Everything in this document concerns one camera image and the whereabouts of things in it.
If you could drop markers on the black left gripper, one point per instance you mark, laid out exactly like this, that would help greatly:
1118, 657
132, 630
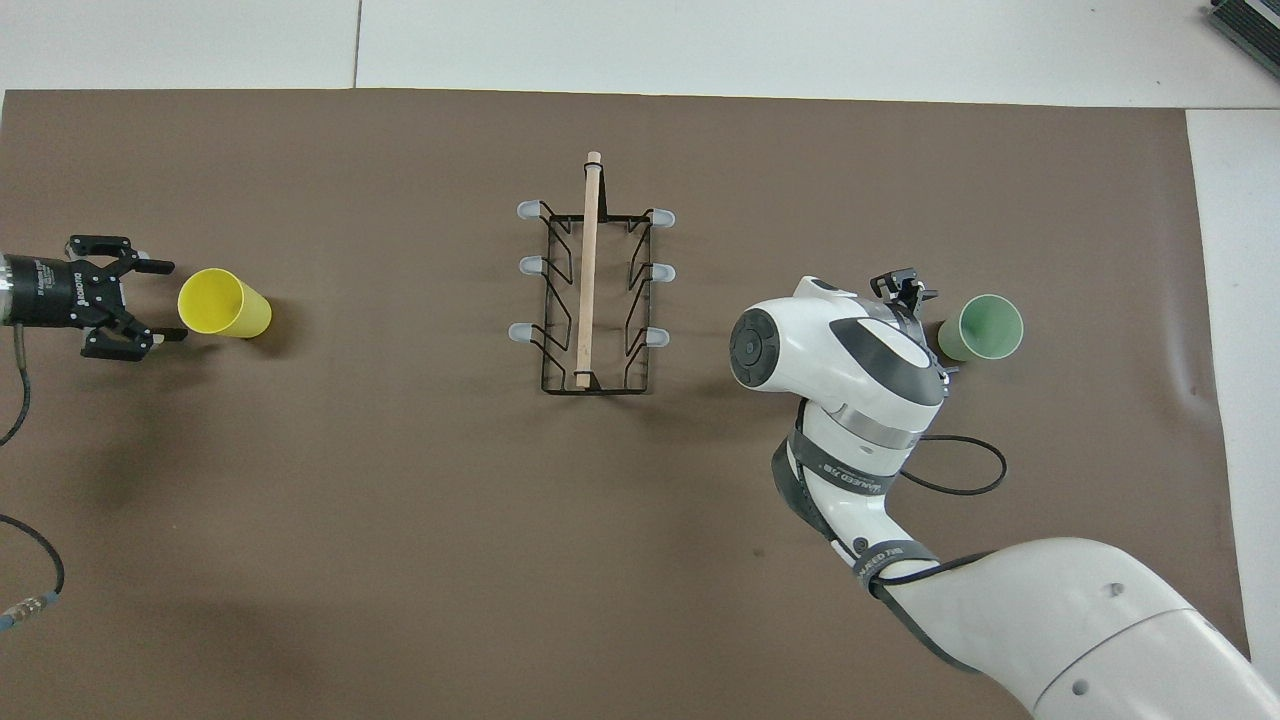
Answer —
50, 292

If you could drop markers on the green plastic cup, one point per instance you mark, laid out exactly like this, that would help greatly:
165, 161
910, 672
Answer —
985, 328

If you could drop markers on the yellow plastic cup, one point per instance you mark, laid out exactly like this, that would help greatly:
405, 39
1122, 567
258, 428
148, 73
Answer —
222, 303

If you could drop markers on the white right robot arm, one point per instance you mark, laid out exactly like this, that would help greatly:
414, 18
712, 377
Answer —
860, 370

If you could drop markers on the brown table mat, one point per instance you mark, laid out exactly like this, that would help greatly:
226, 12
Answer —
400, 500

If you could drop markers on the grey ribbed device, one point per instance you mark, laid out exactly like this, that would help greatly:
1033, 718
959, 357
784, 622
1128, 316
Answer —
1248, 22

